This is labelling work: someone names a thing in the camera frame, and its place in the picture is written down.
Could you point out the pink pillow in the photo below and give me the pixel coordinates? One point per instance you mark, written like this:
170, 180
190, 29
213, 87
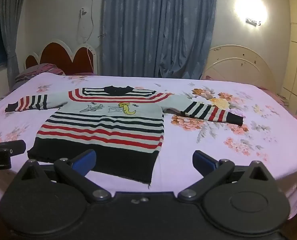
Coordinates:
38, 70

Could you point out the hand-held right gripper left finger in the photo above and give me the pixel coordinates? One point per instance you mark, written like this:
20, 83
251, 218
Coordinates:
84, 160

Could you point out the curtain holdback hook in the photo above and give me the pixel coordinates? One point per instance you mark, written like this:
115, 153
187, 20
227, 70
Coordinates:
102, 35

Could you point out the narrow blue curtain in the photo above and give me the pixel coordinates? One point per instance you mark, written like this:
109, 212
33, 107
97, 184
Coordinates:
12, 30

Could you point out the striped knitted sweater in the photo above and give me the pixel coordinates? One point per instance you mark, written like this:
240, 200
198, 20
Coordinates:
101, 130

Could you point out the white wall hook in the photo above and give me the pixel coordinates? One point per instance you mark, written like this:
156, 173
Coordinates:
83, 12

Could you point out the pink bedding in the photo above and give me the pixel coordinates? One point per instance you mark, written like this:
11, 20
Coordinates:
271, 91

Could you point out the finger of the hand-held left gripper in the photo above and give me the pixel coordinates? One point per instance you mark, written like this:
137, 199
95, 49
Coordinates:
13, 147

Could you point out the floral bed sheet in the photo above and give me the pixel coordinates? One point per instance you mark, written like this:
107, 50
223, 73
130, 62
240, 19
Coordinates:
213, 145

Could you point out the cream arched headboard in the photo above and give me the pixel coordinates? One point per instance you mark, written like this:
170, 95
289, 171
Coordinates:
238, 67

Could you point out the wide blue curtain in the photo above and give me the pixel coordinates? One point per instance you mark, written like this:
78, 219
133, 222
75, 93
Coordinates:
151, 30

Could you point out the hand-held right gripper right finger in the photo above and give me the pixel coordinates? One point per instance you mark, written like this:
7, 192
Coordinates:
203, 161

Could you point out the white scalloped headboard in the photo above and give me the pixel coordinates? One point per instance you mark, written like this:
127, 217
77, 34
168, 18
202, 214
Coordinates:
56, 55

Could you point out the wall lamp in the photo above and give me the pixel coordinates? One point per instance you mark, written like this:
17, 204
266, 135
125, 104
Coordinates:
253, 22

